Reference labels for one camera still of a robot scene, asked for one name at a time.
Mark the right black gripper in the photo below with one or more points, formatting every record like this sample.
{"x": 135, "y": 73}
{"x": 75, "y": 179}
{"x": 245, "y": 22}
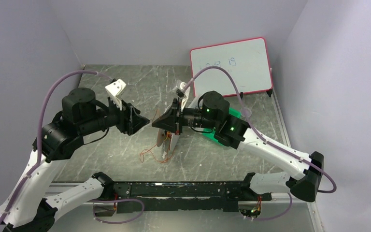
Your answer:
{"x": 176, "y": 117}

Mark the green plastic bin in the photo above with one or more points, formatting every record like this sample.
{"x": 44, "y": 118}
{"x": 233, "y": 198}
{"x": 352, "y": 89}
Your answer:
{"x": 230, "y": 132}

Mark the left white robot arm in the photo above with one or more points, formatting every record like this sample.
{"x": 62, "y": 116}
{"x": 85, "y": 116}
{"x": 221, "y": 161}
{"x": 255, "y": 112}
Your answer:
{"x": 27, "y": 209}

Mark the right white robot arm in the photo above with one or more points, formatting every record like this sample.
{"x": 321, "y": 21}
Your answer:
{"x": 302, "y": 172}

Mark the white plastic bin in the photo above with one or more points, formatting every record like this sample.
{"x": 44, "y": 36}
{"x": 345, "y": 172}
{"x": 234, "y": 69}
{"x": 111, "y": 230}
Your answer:
{"x": 194, "y": 103}

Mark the white filament spool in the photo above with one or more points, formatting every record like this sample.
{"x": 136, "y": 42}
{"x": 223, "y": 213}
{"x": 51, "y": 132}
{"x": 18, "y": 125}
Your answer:
{"x": 167, "y": 146}

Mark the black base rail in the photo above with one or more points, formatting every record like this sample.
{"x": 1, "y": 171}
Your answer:
{"x": 173, "y": 196}

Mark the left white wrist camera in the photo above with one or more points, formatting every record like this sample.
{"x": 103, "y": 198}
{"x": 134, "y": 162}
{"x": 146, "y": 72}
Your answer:
{"x": 114, "y": 89}

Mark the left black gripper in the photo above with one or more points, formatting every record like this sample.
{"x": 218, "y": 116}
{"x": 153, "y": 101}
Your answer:
{"x": 125, "y": 118}

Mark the red framed whiteboard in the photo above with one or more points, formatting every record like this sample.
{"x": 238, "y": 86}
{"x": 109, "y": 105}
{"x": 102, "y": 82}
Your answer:
{"x": 245, "y": 60}

